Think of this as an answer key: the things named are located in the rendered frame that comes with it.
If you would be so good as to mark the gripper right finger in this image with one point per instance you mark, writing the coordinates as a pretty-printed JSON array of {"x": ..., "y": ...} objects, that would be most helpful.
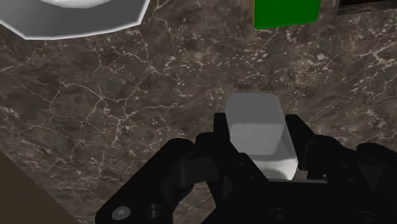
[{"x": 341, "y": 167}]

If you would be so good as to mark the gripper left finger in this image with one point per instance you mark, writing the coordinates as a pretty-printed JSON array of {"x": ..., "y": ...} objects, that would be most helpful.
[{"x": 186, "y": 173}]

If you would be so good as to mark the grey rounded block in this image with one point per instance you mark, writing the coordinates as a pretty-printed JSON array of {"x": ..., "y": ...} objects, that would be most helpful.
[{"x": 261, "y": 133}]

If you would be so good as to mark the green box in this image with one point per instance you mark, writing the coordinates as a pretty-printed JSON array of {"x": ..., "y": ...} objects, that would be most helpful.
[{"x": 285, "y": 12}]

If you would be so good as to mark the grey bowl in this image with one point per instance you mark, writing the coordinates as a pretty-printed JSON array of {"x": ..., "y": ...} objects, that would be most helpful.
[{"x": 74, "y": 18}]

